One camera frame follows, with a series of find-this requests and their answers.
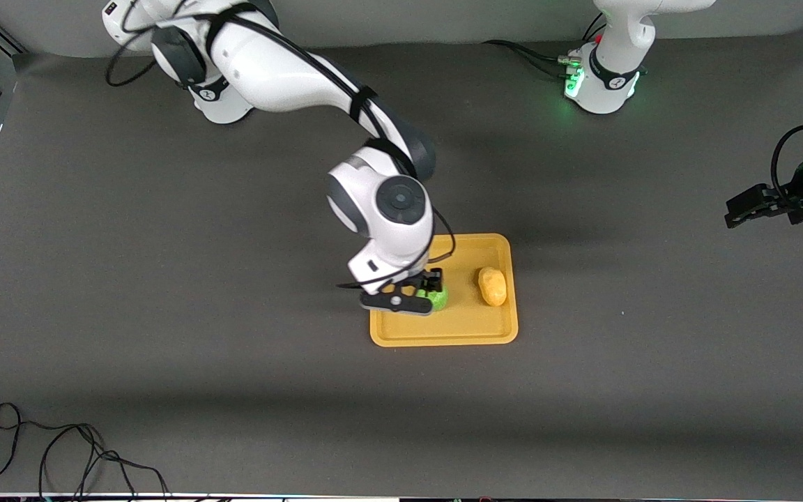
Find green apple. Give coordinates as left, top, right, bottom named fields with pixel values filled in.
left=417, top=284, right=450, bottom=312

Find yellow potato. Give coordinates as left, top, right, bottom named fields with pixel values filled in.
left=477, top=266, right=508, bottom=307

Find yellow plastic tray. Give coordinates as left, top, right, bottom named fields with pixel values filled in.
left=369, top=234, right=519, bottom=347

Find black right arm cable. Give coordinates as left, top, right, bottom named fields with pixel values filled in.
left=105, top=0, right=457, bottom=291

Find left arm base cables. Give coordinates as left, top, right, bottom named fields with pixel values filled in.
left=483, top=13, right=606, bottom=74

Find loose black cable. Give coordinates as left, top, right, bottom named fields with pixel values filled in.
left=0, top=402, right=172, bottom=499

